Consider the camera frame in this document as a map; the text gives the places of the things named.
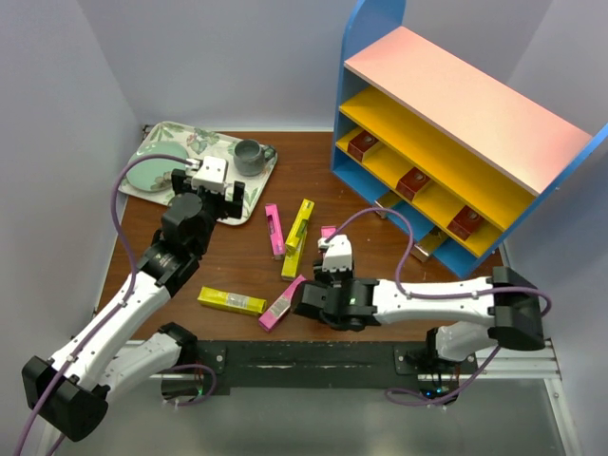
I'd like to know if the yellow toothpaste box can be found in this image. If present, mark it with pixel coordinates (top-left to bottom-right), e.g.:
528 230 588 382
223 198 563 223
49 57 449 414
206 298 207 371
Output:
285 199 314 254
281 237 305 281
198 287 267 316

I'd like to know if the dark red toothpaste box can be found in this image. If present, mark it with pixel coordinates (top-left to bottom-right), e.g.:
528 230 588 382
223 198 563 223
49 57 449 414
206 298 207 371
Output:
347 130 381 162

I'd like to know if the red 3D toothpaste box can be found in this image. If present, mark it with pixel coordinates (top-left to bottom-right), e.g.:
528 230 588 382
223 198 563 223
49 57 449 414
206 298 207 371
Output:
447 205 485 240
395 167 431 201

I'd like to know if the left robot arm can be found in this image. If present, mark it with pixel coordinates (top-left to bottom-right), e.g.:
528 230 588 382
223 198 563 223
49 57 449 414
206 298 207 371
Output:
22 157 245 442

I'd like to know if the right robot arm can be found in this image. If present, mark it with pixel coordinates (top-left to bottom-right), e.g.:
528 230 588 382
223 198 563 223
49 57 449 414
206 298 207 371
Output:
291 267 549 373

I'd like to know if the blue shelf with coloured boards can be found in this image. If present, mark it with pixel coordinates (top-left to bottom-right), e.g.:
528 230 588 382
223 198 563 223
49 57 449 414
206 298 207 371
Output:
331 1 607 277

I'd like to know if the mint green ceramic plate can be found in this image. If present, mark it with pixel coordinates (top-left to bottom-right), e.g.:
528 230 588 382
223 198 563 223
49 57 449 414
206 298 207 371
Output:
126 142 189 193

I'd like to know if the small pink toothpaste box upper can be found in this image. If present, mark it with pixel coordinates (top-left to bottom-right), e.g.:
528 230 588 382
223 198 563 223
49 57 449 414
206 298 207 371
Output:
265 203 286 260

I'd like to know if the floral leaf print tray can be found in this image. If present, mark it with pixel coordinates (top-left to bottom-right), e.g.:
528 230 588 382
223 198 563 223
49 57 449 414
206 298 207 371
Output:
119 122 278 226

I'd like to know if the grey ceramic mug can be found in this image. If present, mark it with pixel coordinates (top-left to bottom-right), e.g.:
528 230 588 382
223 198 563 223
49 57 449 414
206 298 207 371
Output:
234 139 276 177

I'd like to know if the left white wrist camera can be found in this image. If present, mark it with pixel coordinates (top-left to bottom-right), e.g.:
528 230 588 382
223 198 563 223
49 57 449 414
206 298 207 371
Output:
185 156 228 195

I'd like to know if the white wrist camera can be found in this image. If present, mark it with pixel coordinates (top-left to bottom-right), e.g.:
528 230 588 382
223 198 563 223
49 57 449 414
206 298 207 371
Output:
185 156 228 195
313 235 354 283

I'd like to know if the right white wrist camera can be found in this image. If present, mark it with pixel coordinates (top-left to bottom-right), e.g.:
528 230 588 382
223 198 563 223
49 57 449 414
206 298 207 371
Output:
313 235 354 283

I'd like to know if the black mounting base plate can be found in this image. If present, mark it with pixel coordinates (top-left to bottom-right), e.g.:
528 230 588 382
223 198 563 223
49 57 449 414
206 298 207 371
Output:
161 338 476 403

